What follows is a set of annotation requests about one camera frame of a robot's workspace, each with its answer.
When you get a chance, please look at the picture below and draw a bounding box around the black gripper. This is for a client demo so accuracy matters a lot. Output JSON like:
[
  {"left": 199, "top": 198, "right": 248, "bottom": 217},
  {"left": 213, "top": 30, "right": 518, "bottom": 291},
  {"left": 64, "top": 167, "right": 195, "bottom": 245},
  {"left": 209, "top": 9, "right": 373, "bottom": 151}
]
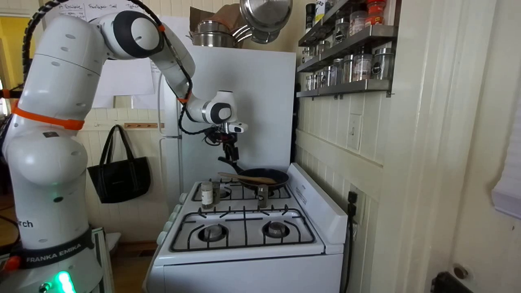
[{"left": 218, "top": 131, "right": 241, "bottom": 164}]

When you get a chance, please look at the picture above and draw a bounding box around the wooden spoon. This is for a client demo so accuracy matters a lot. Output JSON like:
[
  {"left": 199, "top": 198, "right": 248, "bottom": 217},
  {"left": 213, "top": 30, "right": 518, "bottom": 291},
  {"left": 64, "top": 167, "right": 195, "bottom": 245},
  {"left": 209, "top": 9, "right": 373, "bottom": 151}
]
[{"left": 235, "top": 172, "right": 279, "bottom": 186}]

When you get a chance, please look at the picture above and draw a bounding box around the black burner grate under pan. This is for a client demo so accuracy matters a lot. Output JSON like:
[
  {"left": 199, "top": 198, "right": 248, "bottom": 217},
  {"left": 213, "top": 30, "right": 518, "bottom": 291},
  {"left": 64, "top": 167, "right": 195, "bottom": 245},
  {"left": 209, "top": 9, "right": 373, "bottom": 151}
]
[{"left": 189, "top": 180, "right": 293, "bottom": 203}]

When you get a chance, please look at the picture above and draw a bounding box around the black frying pan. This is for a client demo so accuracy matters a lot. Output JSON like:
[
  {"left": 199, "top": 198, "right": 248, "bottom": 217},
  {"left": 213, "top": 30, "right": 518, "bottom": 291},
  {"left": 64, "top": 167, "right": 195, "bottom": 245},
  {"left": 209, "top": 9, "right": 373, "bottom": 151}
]
[{"left": 217, "top": 154, "right": 292, "bottom": 190}]

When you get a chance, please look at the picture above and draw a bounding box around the small white shaker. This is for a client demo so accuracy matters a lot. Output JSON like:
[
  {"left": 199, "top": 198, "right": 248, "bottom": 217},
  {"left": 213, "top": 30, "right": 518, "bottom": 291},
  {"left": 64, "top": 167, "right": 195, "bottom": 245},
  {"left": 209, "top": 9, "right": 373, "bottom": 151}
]
[{"left": 199, "top": 180, "right": 217, "bottom": 208}]

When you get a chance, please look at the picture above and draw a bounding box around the small metal cylinder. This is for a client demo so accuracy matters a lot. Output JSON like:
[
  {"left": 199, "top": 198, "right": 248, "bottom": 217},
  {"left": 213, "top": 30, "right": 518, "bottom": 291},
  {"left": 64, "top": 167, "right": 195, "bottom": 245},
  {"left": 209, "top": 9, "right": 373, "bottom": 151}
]
[{"left": 256, "top": 183, "right": 272, "bottom": 212}]

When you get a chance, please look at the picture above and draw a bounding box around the white refrigerator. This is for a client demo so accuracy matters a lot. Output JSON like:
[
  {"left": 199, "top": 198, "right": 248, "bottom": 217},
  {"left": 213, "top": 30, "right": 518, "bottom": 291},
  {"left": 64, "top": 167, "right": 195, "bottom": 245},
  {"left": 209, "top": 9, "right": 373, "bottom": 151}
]
[{"left": 156, "top": 43, "right": 298, "bottom": 198}]

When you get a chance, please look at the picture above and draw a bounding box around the large black burner grate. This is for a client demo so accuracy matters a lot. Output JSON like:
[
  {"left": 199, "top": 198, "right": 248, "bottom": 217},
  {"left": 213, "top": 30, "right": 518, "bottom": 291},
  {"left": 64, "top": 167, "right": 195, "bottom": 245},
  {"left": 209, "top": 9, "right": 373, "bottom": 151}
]
[{"left": 168, "top": 206, "right": 318, "bottom": 253}]

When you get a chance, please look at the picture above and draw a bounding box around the white gas stove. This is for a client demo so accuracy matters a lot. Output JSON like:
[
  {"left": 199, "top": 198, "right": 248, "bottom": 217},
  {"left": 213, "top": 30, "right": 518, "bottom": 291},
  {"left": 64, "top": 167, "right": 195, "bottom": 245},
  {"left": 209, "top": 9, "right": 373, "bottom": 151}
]
[{"left": 142, "top": 160, "right": 350, "bottom": 293}]

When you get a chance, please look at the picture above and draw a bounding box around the black tote bag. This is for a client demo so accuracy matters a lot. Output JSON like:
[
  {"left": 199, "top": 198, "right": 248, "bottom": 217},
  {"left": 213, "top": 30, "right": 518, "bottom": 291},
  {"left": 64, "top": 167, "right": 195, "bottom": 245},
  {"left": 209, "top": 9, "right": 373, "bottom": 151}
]
[{"left": 86, "top": 123, "right": 153, "bottom": 204}]

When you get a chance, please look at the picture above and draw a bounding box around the small hanging steel pot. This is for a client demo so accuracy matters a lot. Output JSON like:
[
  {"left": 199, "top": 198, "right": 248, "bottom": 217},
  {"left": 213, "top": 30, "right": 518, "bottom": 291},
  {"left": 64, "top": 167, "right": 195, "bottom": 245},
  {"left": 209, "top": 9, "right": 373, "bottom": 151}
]
[{"left": 246, "top": 20, "right": 283, "bottom": 45}]

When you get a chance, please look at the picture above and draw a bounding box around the white handwritten paper sheet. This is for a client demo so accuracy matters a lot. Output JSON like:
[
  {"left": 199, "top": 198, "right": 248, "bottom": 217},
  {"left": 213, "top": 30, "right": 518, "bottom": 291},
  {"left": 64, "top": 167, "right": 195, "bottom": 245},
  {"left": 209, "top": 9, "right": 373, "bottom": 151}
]
[{"left": 54, "top": 0, "right": 166, "bottom": 110}]

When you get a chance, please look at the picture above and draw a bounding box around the metal spice rack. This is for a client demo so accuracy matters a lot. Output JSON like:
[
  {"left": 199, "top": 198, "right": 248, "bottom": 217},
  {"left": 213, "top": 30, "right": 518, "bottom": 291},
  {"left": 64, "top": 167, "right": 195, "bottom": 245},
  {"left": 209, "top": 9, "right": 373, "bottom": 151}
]
[{"left": 295, "top": 0, "right": 401, "bottom": 100}]

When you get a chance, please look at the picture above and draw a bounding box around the brown cardboard box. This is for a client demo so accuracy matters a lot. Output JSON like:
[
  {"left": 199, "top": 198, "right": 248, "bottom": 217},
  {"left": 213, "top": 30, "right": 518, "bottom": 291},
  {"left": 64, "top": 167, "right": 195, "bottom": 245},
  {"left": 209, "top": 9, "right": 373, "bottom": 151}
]
[{"left": 189, "top": 2, "right": 248, "bottom": 35}]

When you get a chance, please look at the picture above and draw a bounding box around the large hanging steel pot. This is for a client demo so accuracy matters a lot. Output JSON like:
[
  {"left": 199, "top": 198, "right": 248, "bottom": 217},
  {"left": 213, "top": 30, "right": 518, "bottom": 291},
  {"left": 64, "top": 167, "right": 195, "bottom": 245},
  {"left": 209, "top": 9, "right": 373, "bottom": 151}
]
[{"left": 238, "top": 0, "right": 295, "bottom": 32}]

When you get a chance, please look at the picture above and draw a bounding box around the small glass spice jar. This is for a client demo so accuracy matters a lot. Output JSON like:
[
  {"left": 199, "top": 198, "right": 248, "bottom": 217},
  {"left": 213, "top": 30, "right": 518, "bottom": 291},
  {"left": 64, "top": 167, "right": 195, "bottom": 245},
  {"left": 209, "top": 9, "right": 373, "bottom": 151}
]
[{"left": 352, "top": 51, "right": 375, "bottom": 82}]

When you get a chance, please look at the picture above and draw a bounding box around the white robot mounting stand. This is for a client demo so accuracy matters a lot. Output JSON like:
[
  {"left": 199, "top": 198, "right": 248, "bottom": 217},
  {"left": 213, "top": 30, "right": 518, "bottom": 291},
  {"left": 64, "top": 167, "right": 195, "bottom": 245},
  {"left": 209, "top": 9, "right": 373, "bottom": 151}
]
[{"left": 90, "top": 226, "right": 122, "bottom": 293}]

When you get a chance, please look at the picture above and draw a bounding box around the large glass spice jar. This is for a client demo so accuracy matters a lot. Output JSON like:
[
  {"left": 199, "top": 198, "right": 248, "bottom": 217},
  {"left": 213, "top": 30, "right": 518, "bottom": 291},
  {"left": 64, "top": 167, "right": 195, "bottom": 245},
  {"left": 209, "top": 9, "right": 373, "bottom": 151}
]
[{"left": 371, "top": 42, "right": 394, "bottom": 82}]

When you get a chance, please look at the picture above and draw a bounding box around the red spice jar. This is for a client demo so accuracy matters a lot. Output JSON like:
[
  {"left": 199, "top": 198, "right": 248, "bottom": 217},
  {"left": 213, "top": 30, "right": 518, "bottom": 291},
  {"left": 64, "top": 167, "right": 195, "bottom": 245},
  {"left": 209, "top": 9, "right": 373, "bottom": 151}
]
[{"left": 365, "top": 0, "right": 389, "bottom": 25}]

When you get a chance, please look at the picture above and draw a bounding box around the white panel door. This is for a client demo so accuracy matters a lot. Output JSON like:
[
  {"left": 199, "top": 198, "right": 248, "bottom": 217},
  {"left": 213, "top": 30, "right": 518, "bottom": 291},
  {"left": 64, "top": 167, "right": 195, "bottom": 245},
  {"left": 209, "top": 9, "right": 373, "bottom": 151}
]
[{"left": 445, "top": 0, "right": 521, "bottom": 293}]

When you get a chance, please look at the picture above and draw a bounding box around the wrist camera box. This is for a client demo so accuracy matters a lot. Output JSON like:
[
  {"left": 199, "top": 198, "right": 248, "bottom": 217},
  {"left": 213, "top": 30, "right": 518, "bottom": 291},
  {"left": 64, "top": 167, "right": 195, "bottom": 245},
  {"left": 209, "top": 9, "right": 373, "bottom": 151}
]
[{"left": 222, "top": 120, "right": 249, "bottom": 136}]

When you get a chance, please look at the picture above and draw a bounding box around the wooden coat hook rail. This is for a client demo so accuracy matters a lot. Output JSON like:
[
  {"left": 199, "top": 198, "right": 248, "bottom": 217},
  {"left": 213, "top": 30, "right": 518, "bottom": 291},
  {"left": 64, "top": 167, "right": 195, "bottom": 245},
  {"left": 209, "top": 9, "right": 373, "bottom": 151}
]
[{"left": 122, "top": 120, "right": 166, "bottom": 131}]

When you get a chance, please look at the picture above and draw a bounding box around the small white wall box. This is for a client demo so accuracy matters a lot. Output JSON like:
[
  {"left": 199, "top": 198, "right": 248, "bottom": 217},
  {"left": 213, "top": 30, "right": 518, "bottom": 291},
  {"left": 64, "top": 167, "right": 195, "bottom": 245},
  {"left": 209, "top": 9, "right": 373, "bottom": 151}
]
[{"left": 112, "top": 92, "right": 137, "bottom": 110}]

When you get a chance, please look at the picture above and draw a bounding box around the steel saucepan with handle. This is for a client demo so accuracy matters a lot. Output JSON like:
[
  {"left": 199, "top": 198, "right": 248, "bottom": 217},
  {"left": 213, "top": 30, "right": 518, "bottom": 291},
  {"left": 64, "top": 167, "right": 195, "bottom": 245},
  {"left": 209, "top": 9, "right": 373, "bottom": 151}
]
[{"left": 195, "top": 19, "right": 254, "bottom": 50}]

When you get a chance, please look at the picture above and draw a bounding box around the white light switch plate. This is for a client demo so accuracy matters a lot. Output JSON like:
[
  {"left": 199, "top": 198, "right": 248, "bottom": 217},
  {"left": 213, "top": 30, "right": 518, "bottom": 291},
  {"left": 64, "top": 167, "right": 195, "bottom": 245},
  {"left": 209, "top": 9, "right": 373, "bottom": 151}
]
[{"left": 345, "top": 110, "right": 365, "bottom": 152}]

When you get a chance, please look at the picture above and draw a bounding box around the white wall outlet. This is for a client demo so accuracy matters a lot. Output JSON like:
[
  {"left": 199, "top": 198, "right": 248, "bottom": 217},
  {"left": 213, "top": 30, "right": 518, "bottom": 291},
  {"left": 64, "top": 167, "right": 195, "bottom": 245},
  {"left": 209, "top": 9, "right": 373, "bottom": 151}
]
[{"left": 345, "top": 182, "right": 368, "bottom": 224}]

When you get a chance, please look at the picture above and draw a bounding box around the black power cord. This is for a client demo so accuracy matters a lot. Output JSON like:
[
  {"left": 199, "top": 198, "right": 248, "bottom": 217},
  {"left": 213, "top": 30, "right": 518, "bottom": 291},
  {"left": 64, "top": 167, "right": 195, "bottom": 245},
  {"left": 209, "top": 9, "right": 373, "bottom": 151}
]
[{"left": 339, "top": 188, "right": 360, "bottom": 293}]

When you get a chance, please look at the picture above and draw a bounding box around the black corrugated cable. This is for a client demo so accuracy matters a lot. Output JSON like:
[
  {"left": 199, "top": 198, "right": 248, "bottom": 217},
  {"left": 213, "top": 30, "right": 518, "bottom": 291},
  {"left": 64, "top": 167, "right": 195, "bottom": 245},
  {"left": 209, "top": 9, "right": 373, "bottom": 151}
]
[{"left": 20, "top": 0, "right": 230, "bottom": 146}]

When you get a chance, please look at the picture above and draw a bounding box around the black door handle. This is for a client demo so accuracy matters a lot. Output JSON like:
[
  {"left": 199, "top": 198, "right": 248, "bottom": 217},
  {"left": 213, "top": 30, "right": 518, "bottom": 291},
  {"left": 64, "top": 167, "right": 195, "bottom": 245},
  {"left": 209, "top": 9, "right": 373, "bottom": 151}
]
[{"left": 430, "top": 261, "right": 476, "bottom": 293}]

